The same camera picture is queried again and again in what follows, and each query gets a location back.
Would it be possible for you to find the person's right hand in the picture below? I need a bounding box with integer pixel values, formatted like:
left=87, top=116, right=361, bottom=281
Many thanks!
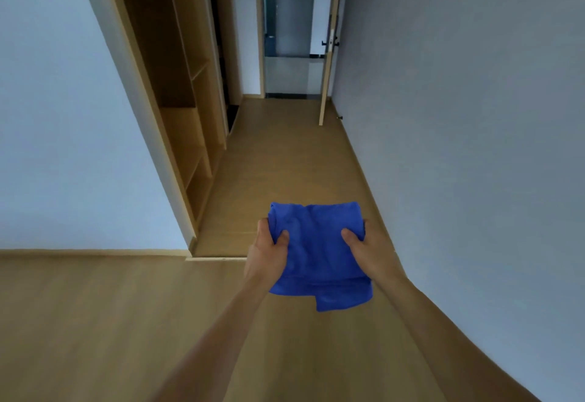
left=340, top=219, right=408, bottom=286

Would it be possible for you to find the person's left hand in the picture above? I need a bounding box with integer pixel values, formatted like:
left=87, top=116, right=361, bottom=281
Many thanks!
left=243, top=217, right=291, bottom=290

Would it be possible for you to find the blue microfibre cloth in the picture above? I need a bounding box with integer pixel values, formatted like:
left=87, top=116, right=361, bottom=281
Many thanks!
left=266, top=201, right=374, bottom=313

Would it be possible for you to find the wooden wardrobe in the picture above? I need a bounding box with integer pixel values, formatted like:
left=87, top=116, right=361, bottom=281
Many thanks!
left=98, top=0, right=243, bottom=238

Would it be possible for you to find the person's right forearm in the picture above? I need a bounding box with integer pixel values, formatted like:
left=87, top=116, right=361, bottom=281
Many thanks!
left=372, top=273, right=542, bottom=402

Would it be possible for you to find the person's left forearm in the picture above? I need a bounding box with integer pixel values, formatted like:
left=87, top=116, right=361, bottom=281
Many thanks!
left=148, top=273, right=275, bottom=402

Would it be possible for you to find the wooden room door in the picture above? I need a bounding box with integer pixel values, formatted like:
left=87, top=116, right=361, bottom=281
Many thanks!
left=318, top=0, right=347, bottom=126

